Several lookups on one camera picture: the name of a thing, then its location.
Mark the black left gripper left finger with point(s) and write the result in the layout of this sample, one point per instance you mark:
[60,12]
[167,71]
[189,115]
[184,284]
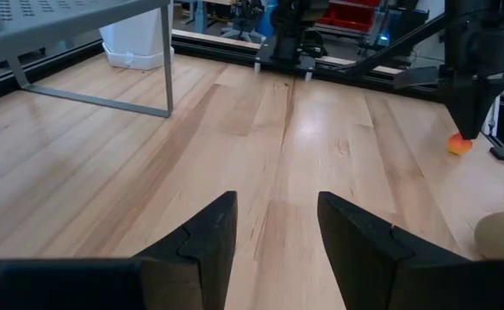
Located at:
[204,258]

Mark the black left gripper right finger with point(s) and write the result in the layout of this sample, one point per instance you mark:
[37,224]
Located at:
[363,258]

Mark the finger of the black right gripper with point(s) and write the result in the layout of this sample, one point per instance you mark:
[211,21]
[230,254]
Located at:
[471,103]

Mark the orange toy pear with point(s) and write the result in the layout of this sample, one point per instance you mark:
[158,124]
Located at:
[458,147]

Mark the red storage bin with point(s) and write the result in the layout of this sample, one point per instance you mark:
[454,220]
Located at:
[350,15]

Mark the white plant pot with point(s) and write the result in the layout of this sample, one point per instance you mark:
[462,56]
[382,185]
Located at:
[135,39]

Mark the grey perforated metal shelf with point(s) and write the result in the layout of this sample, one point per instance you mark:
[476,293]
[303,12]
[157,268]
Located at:
[62,21]

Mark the black diagonal frame strut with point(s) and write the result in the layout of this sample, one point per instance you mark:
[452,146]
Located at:
[398,43]

